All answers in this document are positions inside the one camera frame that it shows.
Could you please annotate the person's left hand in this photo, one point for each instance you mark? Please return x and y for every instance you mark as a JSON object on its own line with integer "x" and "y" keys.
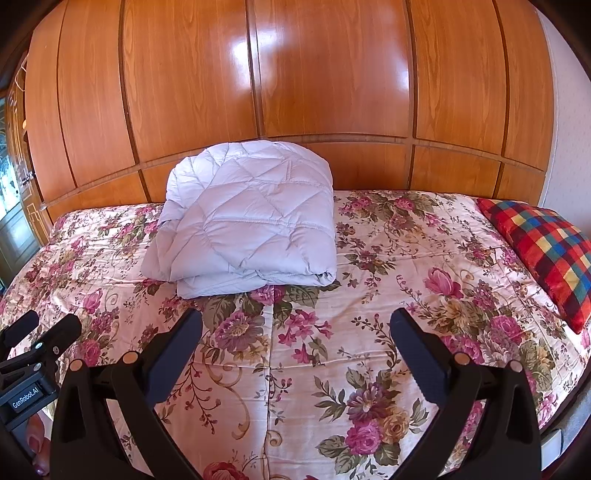
{"x": 37, "y": 444}

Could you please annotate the bed base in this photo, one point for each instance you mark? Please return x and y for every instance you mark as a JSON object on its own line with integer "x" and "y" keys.
{"x": 554, "y": 444}

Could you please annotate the wooden headboard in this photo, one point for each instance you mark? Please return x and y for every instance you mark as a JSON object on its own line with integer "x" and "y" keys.
{"x": 323, "y": 69}

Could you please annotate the white quilted down blanket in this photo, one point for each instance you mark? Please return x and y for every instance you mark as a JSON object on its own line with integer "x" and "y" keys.
{"x": 244, "y": 221}

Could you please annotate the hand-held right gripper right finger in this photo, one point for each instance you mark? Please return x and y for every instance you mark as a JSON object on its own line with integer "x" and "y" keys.
{"x": 415, "y": 351}

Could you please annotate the plaid pillow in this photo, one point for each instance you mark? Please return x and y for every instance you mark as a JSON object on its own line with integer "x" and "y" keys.
{"x": 549, "y": 251}

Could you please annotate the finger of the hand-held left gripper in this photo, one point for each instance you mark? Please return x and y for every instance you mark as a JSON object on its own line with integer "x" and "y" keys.
{"x": 60, "y": 333}
{"x": 19, "y": 326}

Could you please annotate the floral bedspread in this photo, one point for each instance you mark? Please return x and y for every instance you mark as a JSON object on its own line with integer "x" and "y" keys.
{"x": 323, "y": 332}

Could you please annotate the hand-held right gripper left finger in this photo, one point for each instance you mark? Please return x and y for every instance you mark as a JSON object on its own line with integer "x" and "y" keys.
{"x": 185, "y": 342}

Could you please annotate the glass-panelled wooden door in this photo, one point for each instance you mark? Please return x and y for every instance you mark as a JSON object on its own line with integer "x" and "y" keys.
{"x": 16, "y": 194}

